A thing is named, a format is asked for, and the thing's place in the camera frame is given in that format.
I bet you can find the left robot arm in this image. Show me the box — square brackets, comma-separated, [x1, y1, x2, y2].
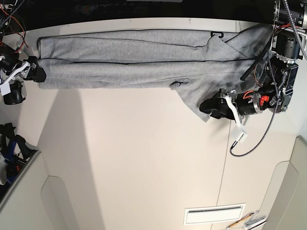
[199, 0, 307, 120]

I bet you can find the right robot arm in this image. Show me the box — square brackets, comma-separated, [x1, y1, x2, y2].
[0, 0, 47, 84]

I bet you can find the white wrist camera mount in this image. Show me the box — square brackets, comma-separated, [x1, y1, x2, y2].
[0, 82, 11, 96]
[231, 126, 248, 142]

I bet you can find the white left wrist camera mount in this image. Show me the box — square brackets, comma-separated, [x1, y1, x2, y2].
[231, 126, 248, 142]

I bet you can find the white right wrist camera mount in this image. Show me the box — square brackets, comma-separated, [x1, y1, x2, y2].
[0, 82, 11, 96]

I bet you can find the white rectangular slot plate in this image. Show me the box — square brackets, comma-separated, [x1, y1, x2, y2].
[184, 203, 246, 225]

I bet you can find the braided grey camera cable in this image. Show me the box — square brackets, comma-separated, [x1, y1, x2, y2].
[229, 0, 307, 158]

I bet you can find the wooden pencil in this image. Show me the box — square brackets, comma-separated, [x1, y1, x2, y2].
[226, 212, 254, 230]

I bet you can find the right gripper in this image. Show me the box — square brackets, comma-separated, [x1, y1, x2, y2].
[0, 56, 47, 83]

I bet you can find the black and blue tools pile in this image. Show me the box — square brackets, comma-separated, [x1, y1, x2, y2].
[0, 123, 36, 185]

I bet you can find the grey T-shirt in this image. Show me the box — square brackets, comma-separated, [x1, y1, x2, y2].
[38, 24, 272, 121]

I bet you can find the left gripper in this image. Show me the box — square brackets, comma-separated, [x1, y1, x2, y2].
[199, 89, 266, 125]

